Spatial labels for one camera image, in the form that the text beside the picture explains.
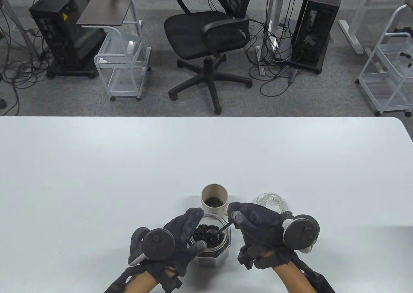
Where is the person's left hand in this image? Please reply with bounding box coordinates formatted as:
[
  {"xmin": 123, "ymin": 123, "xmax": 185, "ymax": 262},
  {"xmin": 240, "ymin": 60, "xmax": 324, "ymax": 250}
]
[{"xmin": 144, "ymin": 207, "xmax": 207, "ymax": 277}]

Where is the person's right hand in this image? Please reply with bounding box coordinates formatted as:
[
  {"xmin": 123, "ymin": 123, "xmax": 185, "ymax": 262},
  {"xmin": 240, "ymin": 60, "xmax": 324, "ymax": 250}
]
[{"xmin": 227, "ymin": 202, "xmax": 296, "ymax": 269}]

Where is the round glass jar lid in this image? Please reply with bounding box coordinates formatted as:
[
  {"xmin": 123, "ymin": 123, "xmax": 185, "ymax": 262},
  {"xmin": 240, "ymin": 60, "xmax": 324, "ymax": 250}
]
[{"xmin": 256, "ymin": 192, "xmax": 288, "ymax": 213}]

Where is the beige cup with handle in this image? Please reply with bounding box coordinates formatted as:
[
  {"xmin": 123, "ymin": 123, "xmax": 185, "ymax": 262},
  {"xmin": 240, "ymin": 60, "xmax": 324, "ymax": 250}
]
[{"xmin": 201, "ymin": 184, "xmax": 231, "ymax": 217}]

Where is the black measuring scoop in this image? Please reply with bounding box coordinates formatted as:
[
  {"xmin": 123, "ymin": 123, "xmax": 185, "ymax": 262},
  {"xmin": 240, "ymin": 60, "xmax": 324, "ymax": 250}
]
[{"xmin": 206, "ymin": 221, "xmax": 233, "ymax": 235}]

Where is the octagonal glass jar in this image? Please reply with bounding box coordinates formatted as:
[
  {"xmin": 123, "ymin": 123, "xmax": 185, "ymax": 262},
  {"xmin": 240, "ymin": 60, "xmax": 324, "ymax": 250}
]
[{"xmin": 187, "ymin": 212, "xmax": 232, "ymax": 268}]

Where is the person's right forearm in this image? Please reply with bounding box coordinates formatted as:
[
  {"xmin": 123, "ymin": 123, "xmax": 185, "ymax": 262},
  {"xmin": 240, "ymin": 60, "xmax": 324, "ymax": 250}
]
[{"xmin": 274, "ymin": 259, "xmax": 336, "ymax": 293}]

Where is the person's left forearm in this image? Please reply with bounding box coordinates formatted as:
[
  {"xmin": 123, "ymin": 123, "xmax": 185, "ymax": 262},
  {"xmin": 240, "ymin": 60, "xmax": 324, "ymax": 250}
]
[{"xmin": 104, "ymin": 264, "xmax": 162, "ymax": 293}]

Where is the black white left hand controller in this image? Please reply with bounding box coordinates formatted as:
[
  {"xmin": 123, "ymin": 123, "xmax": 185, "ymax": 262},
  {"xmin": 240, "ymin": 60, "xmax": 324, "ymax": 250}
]
[{"xmin": 128, "ymin": 227, "xmax": 176, "ymax": 267}]

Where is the black white hand controller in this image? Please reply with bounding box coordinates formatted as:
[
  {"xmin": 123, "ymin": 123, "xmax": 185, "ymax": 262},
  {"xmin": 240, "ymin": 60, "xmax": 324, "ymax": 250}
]
[
  {"xmin": 128, "ymin": 227, "xmax": 176, "ymax": 267},
  {"xmin": 282, "ymin": 214, "xmax": 320, "ymax": 254}
]

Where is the black white right hand controller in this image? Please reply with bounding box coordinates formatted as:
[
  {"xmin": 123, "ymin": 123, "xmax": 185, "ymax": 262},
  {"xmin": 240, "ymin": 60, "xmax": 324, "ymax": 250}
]
[{"xmin": 282, "ymin": 214, "xmax": 320, "ymax": 254}]

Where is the white power strip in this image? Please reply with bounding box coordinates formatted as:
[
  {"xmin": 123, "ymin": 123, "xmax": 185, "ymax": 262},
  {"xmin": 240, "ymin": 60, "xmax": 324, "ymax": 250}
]
[{"xmin": 255, "ymin": 46, "xmax": 267, "ymax": 77}]

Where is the white cart with brown-top table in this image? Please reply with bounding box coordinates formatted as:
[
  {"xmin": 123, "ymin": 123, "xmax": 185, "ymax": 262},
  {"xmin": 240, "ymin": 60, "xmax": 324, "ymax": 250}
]
[{"xmin": 94, "ymin": 27, "xmax": 152, "ymax": 102}]

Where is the black mesh office chair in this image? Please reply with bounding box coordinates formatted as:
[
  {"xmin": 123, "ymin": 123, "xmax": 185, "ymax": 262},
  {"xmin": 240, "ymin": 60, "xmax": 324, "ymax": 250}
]
[{"xmin": 164, "ymin": 0, "xmax": 260, "ymax": 115}]

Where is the white desk column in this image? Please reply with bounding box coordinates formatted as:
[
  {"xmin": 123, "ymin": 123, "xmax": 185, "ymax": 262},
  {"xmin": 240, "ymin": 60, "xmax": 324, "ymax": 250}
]
[{"xmin": 266, "ymin": 0, "xmax": 291, "ymax": 61}]

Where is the black computer tower yellow sticker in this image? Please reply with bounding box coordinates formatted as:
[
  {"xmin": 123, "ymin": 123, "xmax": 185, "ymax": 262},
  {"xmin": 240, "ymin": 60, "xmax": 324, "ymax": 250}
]
[{"xmin": 29, "ymin": 0, "xmax": 107, "ymax": 79}]

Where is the brown top side table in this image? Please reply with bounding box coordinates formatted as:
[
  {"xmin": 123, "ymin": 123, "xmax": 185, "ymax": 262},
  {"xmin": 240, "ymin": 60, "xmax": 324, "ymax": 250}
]
[{"xmin": 76, "ymin": 0, "xmax": 144, "ymax": 37}]

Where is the grey desk leg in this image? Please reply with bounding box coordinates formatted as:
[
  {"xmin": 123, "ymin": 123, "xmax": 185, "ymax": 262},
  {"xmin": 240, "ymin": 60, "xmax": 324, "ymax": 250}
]
[{"xmin": 0, "ymin": 0, "xmax": 36, "ymax": 58}]

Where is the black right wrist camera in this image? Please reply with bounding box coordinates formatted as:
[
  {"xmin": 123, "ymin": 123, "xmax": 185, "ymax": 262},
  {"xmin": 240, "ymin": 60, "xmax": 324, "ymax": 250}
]
[{"xmin": 237, "ymin": 245, "xmax": 258, "ymax": 270}]

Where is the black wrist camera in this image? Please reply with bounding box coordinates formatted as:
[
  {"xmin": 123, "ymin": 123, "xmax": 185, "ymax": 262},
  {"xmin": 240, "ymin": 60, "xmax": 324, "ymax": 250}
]
[
  {"xmin": 237, "ymin": 245, "xmax": 258, "ymax": 270},
  {"xmin": 160, "ymin": 265, "xmax": 183, "ymax": 292}
]

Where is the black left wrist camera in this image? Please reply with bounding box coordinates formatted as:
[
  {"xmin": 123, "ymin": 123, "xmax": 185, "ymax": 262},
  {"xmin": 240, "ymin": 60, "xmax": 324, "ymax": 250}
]
[{"xmin": 160, "ymin": 265, "xmax": 183, "ymax": 292}]

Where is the white wire utility cart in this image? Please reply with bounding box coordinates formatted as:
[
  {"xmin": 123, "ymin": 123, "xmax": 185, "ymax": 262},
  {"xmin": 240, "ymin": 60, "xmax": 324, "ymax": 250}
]
[{"xmin": 356, "ymin": 4, "xmax": 413, "ymax": 117}]

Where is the white desk frame dark top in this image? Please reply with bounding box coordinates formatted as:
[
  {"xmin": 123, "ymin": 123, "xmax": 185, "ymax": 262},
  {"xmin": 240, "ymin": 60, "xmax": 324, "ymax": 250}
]
[{"xmin": 332, "ymin": 0, "xmax": 379, "ymax": 55}]

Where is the tangled black cable bundle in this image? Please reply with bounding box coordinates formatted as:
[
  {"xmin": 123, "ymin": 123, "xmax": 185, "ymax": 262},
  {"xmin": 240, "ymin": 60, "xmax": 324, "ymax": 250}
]
[{"xmin": 0, "ymin": 3, "xmax": 49, "ymax": 116}]

